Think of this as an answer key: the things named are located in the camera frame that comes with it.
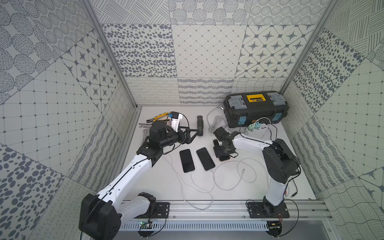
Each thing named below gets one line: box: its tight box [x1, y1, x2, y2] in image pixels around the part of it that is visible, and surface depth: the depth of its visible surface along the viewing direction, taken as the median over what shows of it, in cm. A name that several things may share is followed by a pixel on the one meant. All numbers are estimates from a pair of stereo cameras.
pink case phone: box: [219, 155, 230, 161], surface depth 92 cm
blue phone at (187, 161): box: [179, 149, 195, 173], surface depth 95 cm
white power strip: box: [245, 123, 272, 135], surface depth 106 cm
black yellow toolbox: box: [223, 90, 289, 129], surface depth 100 cm
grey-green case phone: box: [196, 147, 215, 171], surface depth 94 cm
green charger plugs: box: [248, 122, 262, 130], surface depth 103 cm
